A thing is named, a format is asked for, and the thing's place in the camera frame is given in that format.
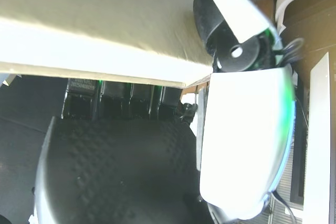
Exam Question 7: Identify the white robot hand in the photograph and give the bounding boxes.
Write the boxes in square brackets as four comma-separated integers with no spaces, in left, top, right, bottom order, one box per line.
[33,0,297,224]

